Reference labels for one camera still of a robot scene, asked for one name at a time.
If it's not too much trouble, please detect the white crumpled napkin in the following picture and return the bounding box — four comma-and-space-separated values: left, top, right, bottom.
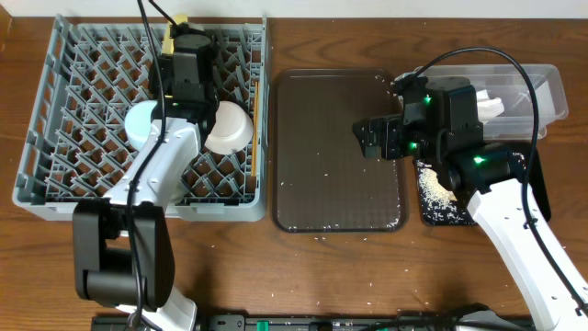
476, 89, 504, 123

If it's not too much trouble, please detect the yellow round plate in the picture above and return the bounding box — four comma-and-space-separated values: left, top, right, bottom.
162, 14, 189, 55

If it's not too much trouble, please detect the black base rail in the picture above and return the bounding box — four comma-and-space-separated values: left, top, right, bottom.
90, 305, 538, 331

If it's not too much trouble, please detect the pile of rice scraps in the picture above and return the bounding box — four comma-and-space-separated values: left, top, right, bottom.
416, 151, 527, 224

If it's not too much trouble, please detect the black flat tray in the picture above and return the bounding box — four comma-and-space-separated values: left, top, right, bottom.
413, 152, 552, 226

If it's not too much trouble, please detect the grey plastic dishwasher rack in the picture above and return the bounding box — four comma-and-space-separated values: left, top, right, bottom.
12, 17, 271, 222

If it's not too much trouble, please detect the dark brown serving tray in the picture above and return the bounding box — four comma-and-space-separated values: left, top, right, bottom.
272, 68, 409, 234

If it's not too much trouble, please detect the light blue bowl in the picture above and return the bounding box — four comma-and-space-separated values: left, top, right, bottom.
124, 100, 157, 151

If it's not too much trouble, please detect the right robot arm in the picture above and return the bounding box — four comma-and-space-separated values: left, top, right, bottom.
352, 76, 587, 330

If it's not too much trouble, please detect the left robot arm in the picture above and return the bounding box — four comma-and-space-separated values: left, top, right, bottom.
73, 22, 220, 330

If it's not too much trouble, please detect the white pink bowl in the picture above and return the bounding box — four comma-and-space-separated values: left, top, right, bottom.
204, 101, 254, 154

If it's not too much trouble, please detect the clear plastic waste bin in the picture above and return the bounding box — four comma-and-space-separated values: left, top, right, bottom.
424, 64, 569, 141

